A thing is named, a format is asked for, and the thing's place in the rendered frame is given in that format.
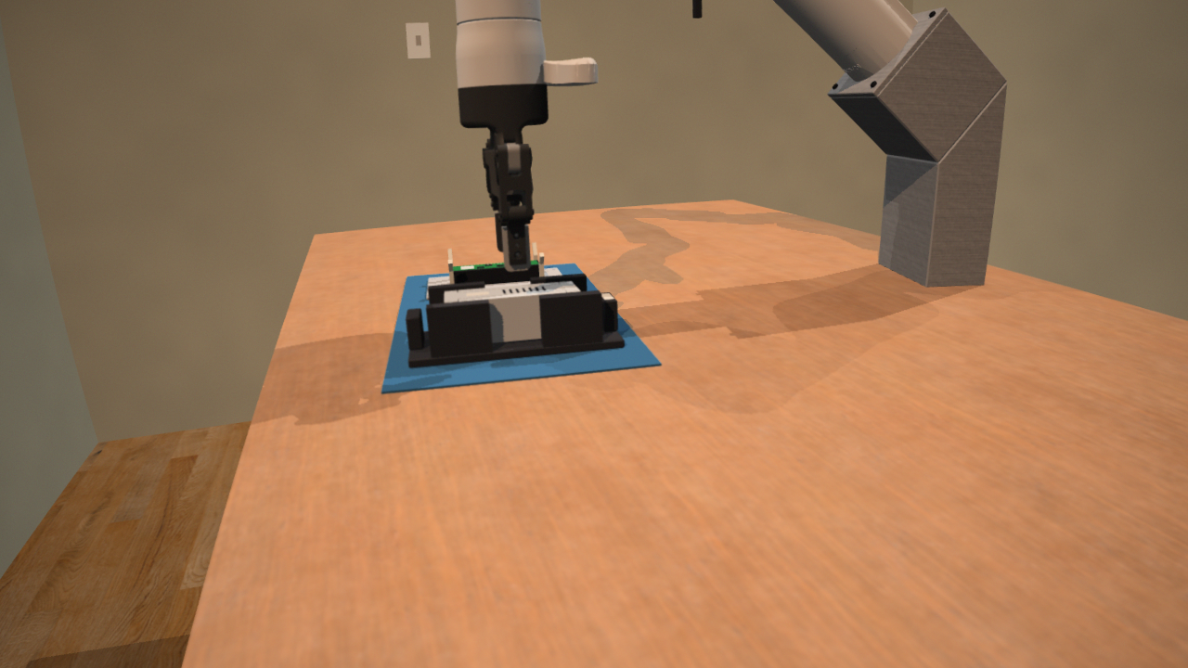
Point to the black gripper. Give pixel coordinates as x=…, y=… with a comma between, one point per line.
x=507, y=108

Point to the grey rectangular cover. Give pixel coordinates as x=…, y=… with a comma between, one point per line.
x=514, y=310

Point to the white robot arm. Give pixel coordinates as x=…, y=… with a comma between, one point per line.
x=501, y=41

